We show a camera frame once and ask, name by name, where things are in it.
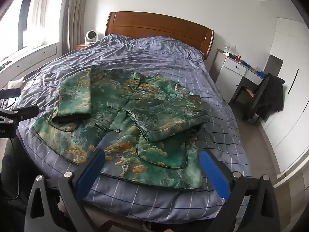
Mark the clear bottles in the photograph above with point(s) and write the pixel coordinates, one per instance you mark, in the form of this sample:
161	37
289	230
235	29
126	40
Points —
229	49

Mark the wooden nightstand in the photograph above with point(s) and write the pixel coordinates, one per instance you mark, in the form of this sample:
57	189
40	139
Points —
82	46

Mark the green printed jacket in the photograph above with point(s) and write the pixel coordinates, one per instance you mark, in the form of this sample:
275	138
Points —
135	116

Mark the wooden bed headboard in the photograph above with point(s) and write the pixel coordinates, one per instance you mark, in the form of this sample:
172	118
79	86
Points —
159	27

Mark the window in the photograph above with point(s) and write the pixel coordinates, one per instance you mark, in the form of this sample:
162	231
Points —
12	29

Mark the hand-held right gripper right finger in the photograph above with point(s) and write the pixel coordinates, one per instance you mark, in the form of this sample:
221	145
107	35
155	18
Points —
215	174

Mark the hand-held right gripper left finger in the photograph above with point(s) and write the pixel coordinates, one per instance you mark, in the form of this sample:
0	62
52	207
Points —
91	171

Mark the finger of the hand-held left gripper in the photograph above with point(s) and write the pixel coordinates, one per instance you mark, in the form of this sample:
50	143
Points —
23	113
10	93

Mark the white desk with drawers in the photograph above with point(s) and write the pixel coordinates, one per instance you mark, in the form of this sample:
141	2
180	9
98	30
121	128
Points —
229	77

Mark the white wardrobe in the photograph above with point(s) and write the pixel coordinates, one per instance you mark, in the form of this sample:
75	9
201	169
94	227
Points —
289	89

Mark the white window drawer cabinet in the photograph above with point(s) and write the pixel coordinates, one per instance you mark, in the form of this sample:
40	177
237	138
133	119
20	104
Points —
31	58

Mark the beige curtain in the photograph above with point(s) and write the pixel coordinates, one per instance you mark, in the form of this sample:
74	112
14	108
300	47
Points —
76	12

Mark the light blue striped bedsheet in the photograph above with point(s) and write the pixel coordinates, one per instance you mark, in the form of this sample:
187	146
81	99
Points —
169	53

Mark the dark chair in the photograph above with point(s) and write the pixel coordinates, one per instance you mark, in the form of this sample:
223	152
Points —
253	101

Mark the white round fan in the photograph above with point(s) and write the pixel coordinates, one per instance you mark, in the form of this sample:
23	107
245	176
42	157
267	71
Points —
91	36

